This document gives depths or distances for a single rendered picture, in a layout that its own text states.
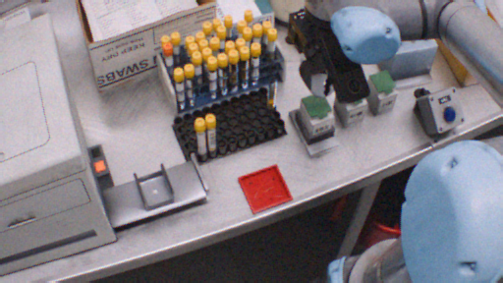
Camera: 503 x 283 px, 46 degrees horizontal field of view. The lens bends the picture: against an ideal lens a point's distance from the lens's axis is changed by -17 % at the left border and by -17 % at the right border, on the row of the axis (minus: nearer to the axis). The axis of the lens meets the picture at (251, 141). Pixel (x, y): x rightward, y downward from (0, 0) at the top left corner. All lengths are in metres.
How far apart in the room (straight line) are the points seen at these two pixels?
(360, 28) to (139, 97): 0.59
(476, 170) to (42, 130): 0.61
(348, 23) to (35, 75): 0.44
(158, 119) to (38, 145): 0.40
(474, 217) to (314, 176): 0.76
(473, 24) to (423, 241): 0.33
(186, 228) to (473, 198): 0.75
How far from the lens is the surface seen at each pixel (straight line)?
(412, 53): 1.22
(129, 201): 1.10
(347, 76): 0.94
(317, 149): 1.16
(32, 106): 0.91
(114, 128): 1.21
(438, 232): 0.45
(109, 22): 1.29
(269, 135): 1.17
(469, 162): 0.44
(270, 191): 1.14
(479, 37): 0.71
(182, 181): 1.10
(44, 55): 0.96
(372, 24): 0.75
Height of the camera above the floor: 1.90
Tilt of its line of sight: 60 degrees down
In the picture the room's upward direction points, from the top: 2 degrees clockwise
